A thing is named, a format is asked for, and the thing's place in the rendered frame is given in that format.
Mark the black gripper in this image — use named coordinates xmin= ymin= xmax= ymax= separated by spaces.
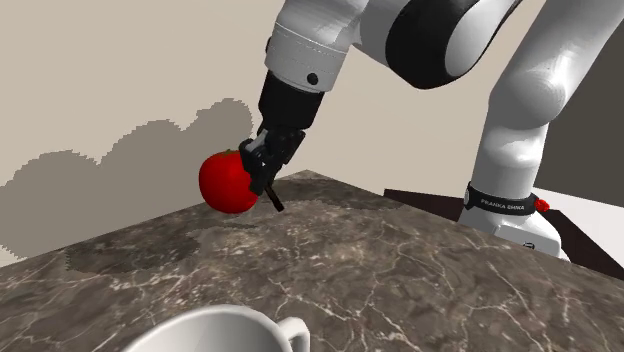
xmin=238 ymin=71 xmax=326 ymax=213

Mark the red tomato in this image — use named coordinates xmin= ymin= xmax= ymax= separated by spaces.
xmin=198 ymin=148 xmax=260 ymax=215

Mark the dark robot stand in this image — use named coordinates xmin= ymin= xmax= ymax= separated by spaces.
xmin=382 ymin=187 xmax=624 ymax=282

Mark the white mug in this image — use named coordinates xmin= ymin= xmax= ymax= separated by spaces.
xmin=121 ymin=303 xmax=312 ymax=352

